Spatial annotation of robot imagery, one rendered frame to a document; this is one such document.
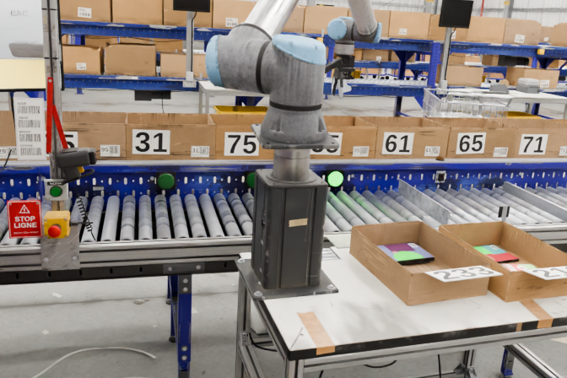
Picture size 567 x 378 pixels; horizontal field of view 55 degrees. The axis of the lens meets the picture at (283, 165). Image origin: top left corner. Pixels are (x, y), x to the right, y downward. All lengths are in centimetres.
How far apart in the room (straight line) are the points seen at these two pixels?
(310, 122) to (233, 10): 557
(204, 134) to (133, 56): 428
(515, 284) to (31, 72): 164
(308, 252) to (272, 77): 52
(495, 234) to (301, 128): 98
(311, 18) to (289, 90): 579
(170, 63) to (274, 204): 529
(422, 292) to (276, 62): 77
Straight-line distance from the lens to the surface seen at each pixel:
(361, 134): 268
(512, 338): 174
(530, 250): 211
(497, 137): 305
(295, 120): 150
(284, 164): 157
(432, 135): 285
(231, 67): 155
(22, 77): 196
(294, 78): 148
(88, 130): 248
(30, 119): 188
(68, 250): 200
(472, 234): 214
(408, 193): 265
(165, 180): 245
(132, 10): 695
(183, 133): 248
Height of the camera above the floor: 152
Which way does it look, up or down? 15 degrees down
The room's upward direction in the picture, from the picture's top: 3 degrees clockwise
